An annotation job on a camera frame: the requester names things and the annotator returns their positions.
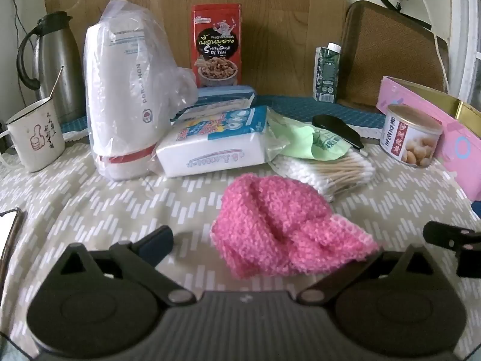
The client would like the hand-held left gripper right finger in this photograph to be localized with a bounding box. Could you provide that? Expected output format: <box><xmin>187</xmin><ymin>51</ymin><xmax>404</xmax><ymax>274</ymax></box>
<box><xmin>299</xmin><ymin>244</ymin><xmax>437</xmax><ymax>305</ymax></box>

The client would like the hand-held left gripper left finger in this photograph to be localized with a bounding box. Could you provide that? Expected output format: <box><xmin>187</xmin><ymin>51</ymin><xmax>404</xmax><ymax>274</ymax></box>
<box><xmin>56</xmin><ymin>226</ymin><xmax>197</xmax><ymax>306</ymax></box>

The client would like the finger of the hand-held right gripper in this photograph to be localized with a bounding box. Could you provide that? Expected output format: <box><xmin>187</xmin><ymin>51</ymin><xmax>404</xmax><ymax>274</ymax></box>
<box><xmin>423</xmin><ymin>221</ymin><xmax>481</xmax><ymax>279</ymax></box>

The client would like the pink knitted cloth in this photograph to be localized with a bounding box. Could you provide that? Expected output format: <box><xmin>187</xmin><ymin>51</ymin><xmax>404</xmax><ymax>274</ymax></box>
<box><xmin>210</xmin><ymin>173</ymin><xmax>380</xmax><ymax>279</ymax></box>

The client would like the pink tin box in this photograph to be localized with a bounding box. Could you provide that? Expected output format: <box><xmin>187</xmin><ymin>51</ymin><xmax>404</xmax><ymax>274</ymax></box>
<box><xmin>376</xmin><ymin>76</ymin><xmax>481</xmax><ymax>202</ymax></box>

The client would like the bag of cotton swabs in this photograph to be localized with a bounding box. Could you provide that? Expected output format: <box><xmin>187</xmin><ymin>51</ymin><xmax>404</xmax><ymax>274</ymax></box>
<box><xmin>271</xmin><ymin>150</ymin><xmax>376</xmax><ymax>202</ymax></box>

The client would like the white tissue pack blue print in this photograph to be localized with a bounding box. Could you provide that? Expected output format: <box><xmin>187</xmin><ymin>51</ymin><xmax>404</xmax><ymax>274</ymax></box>
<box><xmin>156</xmin><ymin>105</ymin><xmax>269</xmax><ymax>177</ymax></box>

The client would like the green tissue pack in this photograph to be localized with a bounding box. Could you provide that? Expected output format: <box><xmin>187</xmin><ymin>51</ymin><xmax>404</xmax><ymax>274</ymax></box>
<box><xmin>280</xmin><ymin>116</ymin><xmax>352</xmax><ymax>162</ymax></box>

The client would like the beige patterned tablecloth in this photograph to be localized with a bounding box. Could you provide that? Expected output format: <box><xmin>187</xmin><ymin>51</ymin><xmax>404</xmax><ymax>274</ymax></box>
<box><xmin>0</xmin><ymin>135</ymin><xmax>481</xmax><ymax>361</ymax></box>

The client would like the nut can red label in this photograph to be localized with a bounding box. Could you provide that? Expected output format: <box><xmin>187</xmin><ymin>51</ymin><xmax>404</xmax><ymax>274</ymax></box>
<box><xmin>379</xmin><ymin>104</ymin><xmax>444</xmax><ymax>168</ymax></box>

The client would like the white flat pack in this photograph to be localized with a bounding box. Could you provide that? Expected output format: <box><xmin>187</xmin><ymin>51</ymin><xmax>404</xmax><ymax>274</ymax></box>
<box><xmin>171</xmin><ymin>98</ymin><xmax>252</xmax><ymax>123</ymax></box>

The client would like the white flat object brown edge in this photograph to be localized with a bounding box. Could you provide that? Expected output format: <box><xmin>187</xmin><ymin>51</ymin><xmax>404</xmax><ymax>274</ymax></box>
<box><xmin>0</xmin><ymin>208</ymin><xmax>25</xmax><ymax>271</ymax></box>

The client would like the white mug thumb print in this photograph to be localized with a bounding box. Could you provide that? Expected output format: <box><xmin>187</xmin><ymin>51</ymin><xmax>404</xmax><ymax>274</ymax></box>
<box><xmin>0</xmin><ymin>98</ymin><xmax>66</xmax><ymax>173</ymax></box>

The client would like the teal textured mat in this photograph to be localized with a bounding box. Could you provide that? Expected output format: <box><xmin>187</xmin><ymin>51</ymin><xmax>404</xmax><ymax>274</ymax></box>
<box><xmin>62</xmin><ymin>94</ymin><xmax>384</xmax><ymax>134</ymax></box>

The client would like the metal stick in mug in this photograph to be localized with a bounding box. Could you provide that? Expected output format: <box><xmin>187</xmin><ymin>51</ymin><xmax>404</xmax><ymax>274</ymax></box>
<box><xmin>49</xmin><ymin>66</ymin><xmax>64</xmax><ymax>102</ymax></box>

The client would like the green drink carton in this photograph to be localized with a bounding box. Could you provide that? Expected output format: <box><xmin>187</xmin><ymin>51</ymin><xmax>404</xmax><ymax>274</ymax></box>
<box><xmin>312</xmin><ymin>42</ymin><xmax>341</xmax><ymax>103</ymax></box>

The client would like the brown woven tray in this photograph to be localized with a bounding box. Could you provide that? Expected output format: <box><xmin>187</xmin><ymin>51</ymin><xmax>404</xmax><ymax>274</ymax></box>
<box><xmin>336</xmin><ymin>0</ymin><xmax>449</xmax><ymax>111</ymax></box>

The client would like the red snack tin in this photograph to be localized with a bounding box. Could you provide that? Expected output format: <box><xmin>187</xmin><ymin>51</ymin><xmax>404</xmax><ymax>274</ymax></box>
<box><xmin>191</xmin><ymin>4</ymin><xmax>243</xmax><ymax>89</ymax></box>

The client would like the steel thermos jug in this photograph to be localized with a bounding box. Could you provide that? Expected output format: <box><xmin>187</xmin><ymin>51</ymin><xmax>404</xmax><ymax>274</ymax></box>
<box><xmin>17</xmin><ymin>11</ymin><xmax>85</xmax><ymax>121</ymax></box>

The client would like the wood-pattern board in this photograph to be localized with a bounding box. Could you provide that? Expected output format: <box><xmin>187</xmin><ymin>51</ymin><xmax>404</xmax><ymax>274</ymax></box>
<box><xmin>43</xmin><ymin>0</ymin><xmax>348</xmax><ymax>100</ymax></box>

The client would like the white cable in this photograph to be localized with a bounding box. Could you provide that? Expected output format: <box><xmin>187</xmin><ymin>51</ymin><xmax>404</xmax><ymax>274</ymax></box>
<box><xmin>413</xmin><ymin>0</ymin><xmax>452</xmax><ymax>94</ymax></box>

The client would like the white window frame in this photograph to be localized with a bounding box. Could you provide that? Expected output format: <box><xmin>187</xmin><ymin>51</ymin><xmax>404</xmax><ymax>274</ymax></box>
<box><xmin>449</xmin><ymin>0</ymin><xmax>481</xmax><ymax>102</ymax></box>

